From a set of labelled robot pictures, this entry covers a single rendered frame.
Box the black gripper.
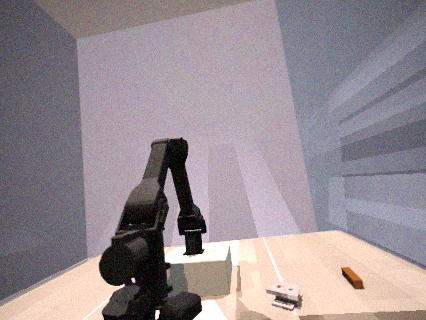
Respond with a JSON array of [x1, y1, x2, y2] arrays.
[[133, 259, 203, 320]]

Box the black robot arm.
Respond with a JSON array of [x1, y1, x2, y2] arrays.
[[99, 137, 207, 320]]

